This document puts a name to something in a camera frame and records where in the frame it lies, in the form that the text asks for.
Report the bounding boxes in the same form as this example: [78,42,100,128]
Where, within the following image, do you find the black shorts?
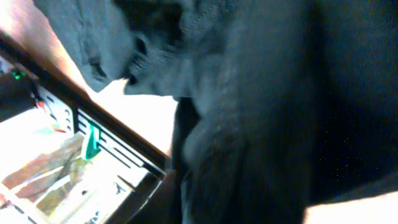
[34,0,397,223]

